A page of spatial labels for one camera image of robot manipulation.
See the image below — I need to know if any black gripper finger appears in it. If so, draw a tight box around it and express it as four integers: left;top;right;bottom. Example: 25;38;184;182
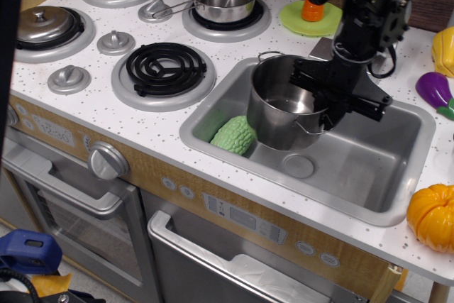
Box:
312;92;330;111
321;107;347;129

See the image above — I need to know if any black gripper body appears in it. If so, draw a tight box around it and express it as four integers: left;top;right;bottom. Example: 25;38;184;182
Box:
290;57;393;121

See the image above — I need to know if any steel pot with handles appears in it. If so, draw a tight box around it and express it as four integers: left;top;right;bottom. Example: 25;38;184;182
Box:
247;55;328;150

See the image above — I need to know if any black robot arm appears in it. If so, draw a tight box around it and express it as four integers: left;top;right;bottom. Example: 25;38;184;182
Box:
290;0;411;134

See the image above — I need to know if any grey toy sink basin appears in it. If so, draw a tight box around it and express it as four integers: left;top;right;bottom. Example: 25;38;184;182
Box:
179;57;436;226

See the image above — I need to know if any grey toy faucet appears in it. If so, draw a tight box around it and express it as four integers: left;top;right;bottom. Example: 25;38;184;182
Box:
309;38;391;73

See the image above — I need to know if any orange toy carrot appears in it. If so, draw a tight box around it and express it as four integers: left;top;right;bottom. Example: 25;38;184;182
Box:
301;0;324;23

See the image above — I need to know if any green plastic plate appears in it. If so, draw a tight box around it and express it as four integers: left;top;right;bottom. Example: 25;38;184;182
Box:
279;0;342;37

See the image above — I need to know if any green bumpy bitter gourd toy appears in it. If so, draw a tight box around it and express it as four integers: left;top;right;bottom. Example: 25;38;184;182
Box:
210;116;256;155

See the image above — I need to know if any purple toy eggplant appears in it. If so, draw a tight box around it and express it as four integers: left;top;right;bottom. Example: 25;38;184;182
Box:
415;72;453;121

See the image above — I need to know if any yellow toy bell pepper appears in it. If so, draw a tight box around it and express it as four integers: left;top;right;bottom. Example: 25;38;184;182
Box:
431;26;454;78

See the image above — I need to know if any orange toy pumpkin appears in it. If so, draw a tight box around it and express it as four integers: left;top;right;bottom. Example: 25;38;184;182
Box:
406;184;453;253

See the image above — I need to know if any black coil burner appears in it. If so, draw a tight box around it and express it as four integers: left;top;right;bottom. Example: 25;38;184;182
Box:
126;43;207;97

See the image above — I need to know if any grey stove knob centre back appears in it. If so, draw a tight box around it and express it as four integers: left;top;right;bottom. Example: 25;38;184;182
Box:
138;0;173;23

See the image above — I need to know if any grey stove knob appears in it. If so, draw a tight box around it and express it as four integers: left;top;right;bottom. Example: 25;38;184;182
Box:
96;30;135;56
138;0;173;23
48;65;92;95

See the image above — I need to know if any toy dishwasher door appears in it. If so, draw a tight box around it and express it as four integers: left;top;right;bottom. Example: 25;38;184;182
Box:
148;211;366;302

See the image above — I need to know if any grey stove knob middle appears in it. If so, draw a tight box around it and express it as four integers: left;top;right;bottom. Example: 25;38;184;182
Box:
96;30;135;56

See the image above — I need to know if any silver oven dial knob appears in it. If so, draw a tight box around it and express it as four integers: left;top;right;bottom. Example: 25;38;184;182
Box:
87;141;130;180

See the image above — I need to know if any toy oven door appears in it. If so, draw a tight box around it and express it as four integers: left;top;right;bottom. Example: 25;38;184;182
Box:
2;137;161;302

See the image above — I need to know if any grey stove knob front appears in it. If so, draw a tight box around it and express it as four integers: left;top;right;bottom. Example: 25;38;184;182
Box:
48;65;92;95

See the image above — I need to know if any domed steel lid, left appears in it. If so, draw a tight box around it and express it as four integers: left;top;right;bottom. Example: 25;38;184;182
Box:
16;6;84;45

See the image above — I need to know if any silver dial knob left edge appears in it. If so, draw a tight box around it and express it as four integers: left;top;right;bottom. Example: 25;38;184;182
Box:
6;104;19;126

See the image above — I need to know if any blue clamp tool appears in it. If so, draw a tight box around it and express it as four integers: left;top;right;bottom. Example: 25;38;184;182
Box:
1;229;63;275

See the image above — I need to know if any steel saucepan with wire handle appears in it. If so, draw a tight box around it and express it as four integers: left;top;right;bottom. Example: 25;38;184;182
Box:
152;0;256;23

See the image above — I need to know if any dark foreground post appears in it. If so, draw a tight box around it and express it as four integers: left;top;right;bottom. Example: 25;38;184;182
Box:
1;0;21;149

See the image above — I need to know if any black cable lower left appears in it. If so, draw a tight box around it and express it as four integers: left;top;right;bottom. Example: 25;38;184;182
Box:
0;268;45;303

